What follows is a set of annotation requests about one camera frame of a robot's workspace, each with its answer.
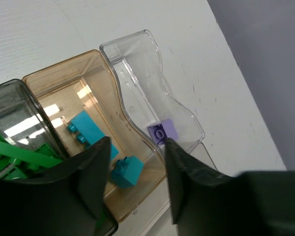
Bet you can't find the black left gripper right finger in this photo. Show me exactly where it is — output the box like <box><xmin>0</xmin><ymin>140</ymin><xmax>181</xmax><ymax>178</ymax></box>
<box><xmin>165</xmin><ymin>138</ymin><xmax>295</xmax><ymax>236</ymax></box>

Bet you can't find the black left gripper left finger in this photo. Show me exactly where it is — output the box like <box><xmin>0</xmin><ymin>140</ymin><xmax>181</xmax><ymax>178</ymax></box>
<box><xmin>0</xmin><ymin>137</ymin><xmax>111</xmax><ymax>236</ymax></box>

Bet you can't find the teal long lego brick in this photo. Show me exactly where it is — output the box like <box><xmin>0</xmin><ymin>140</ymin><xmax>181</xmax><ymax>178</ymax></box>
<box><xmin>67</xmin><ymin>111</ymin><xmax>107</xmax><ymax>149</ymax></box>

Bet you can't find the green long lego brick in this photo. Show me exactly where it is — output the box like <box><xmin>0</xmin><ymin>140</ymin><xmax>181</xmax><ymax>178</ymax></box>
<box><xmin>0</xmin><ymin>141</ymin><xmax>61</xmax><ymax>168</ymax></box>

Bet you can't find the purple lego cube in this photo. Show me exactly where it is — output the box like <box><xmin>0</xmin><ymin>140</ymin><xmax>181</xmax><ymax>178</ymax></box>
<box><xmin>147</xmin><ymin>118</ymin><xmax>178</xmax><ymax>145</ymax></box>

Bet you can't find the green square lego brick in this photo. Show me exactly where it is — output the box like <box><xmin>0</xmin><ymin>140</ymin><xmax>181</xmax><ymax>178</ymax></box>
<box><xmin>0</xmin><ymin>135</ymin><xmax>62</xmax><ymax>180</ymax></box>

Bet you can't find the small teal lego brick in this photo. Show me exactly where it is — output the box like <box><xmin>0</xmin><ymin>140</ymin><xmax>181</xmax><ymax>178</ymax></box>
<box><xmin>110</xmin><ymin>156</ymin><xmax>144</xmax><ymax>189</ymax></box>

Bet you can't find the smoky grey plastic bin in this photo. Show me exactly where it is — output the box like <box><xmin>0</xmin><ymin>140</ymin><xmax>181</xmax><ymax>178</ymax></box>
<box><xmin>0</xmin><ymin>79</ymin><xmax>118</xmax><ymax>236</ymax></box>

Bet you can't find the long grey drawer bin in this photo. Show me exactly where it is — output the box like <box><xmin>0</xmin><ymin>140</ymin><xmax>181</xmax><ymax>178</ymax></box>
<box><xmin>114</xmin><ymin>142</ymin><xmax>218</xmax><ymax>236</ymax></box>

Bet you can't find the amber plastic bin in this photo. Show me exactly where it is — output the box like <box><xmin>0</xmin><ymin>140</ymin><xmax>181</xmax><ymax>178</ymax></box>
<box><xmin>23</xmin><ymin>50</ymin><xmax>166</xmax><ymax>222</ymax></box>

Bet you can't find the clear plastic bin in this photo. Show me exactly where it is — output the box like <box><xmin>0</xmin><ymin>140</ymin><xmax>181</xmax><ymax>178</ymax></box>
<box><xmin>100</xmin><ymin>29</ymin><xmax>205</xmax><ymax>153</ymax></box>

